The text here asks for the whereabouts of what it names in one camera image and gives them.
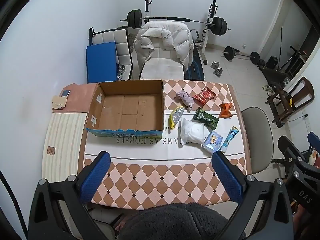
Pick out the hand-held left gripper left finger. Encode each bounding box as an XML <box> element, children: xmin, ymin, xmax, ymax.
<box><xmin>28</xmin><ymin>151</ymin><xmax>112</xmax><ymax>240</ymax></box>

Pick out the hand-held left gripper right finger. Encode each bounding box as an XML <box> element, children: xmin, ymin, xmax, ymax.
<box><xmin>211</xmin><ymin>151</ymin><xmax>294</xmax><ymax>240</ymax></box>

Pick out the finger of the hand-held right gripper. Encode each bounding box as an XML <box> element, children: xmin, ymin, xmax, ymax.
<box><xmin>307</xmin><ymin>131</ymin><xmax>320</xmax><ymax>153</ymax></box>
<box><xmin>278</xmin><ymin>135</ymin><xmax>312</xmax><ymax>173</ymax></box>

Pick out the light blue tissue packet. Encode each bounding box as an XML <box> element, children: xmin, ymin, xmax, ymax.
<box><xmin>202</xmin><ymin>131</ymin><xmax>224</xmax><ymax>155</ymax></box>

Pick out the blue and white tube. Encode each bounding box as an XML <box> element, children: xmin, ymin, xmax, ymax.
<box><xmin>221</xmin><ymin>126</ymin><xmax>240</xmax><ymax>155</ymax></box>

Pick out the white soft packet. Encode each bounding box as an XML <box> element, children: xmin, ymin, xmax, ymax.
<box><xmin>180</xmin><ymin>117</ymin><xmax>212</xmax><ymax>146</ymax></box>

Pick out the dark green snack packet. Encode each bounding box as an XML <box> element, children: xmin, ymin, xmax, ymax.
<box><xmin>192</xmin><ymin>107</ymin><xmax>220</xmax><ymax>130</ymax></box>

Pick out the orange snack packet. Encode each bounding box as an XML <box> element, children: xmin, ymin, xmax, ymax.
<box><xmin>219</xmin><ymin>102</ymin><xmax>233</xmax><ymax>118</ymax></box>

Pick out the cardboard box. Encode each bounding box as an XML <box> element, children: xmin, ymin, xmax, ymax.
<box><xmin>86</xmin><ymin>79</ymin><xmax>165</xmax><ymax>138</ymax></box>

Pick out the yellow and silver packet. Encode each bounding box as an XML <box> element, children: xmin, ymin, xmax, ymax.
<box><xmin>168</xmin><ymin>106</ymin><xmax>185</xmax><ymax>130</ymax></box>

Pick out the red snack packet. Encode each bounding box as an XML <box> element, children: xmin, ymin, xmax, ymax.
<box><xmin>192</xmin><ymin>85</ymin><xmax>217</xmax><ymax>106</ymax></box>

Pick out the purple sock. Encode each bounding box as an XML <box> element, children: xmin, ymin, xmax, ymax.
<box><xmin>176</xmin><ymin>91</ymin><xmax>195</xmax><ymax>112</ymax></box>

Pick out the grey office chair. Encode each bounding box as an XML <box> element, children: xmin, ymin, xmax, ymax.
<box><xmin>241</xmin><ymin>107</ymin><xmax>285</xmax><ymax>175</ymax></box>

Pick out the beige striped mat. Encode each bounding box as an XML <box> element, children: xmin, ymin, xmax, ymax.
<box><xmin>41</xmin><ymin>112</ymin><xmax>88</xmax><ymax>183</ymax></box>

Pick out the brown wooden chair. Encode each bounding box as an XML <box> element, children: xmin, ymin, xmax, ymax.
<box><xmin>265</xmin><ymin>76</ymin><xmax>315</xmax><ymax>128</ymax></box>

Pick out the checkered printed tablecloth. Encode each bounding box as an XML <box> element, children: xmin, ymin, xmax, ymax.
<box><xmin>79</xmin><ymin>79</ymin><xmax>252</xmax><ymax>204</ymax></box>

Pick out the person's dark fleece clothing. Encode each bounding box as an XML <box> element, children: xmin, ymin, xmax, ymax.
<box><xmin>119</xmin><ymin>202</ymin><xmax>247</xmax><ymax>240</ymax></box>

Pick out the dark low table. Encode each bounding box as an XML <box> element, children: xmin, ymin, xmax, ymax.
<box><xmin>259</xmin><ymin>65</ymin><xmax>290</xmax><ymax>85</ymax></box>

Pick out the pink towel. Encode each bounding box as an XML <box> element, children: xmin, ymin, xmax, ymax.
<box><xmin>52</xmin><ymin>83</ymin><xmax>99</xmax><ymax>114</ymax></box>

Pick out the folded beige cloth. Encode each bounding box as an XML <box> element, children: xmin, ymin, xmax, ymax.
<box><xmin>51</xmin><ymin>96</ymin><xmax>68</xmax><ymax>110</ymax></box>

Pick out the black speaker box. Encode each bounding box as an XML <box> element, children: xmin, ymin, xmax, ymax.
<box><xmin>265</xmin><ymin>56</ymin><xmax>279</xmax><ymax>68</ymax></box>

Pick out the short barbell with black plates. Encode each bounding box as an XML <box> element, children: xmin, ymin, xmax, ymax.
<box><xmin>222</xmin><ymin>46</ymin><xmax>260</xmax><ymax>64</ymax></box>

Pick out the blue foam board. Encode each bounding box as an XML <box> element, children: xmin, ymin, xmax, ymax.
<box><xmin>85</xmin><ymin>42</ymin><xmax>119</xmax><ymax>84</ymax></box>

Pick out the white weight bench with rack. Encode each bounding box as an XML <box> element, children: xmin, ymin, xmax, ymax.
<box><xmin>142</xmin><ymin>0</ymin><xmax>219</xmax><ymax>81</ymax></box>

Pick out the white quilted chair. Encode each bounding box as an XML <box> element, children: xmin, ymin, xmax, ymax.
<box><xmin>89</xmin><ymin>27</ymin><xmax>133</xmax><ymax>80</ymax></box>

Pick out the white puffer jacket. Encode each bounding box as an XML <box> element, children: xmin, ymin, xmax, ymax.
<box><xmin>133</xmin><ymin>21</ymin><xmax>194</xmax><ymax>72</ymax></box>

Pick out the long barbell with black plates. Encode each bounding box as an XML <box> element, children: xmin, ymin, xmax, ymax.
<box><xmin>119</xmin><ymin>9</ymin><xmax>232</xmax><ymax>35</ymax></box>

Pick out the black metal frame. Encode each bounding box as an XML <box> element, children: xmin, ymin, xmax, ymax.
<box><xmin>285</xmin><ymin>45</ymin><xmax>308</xmax><ymax>70</ymax></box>

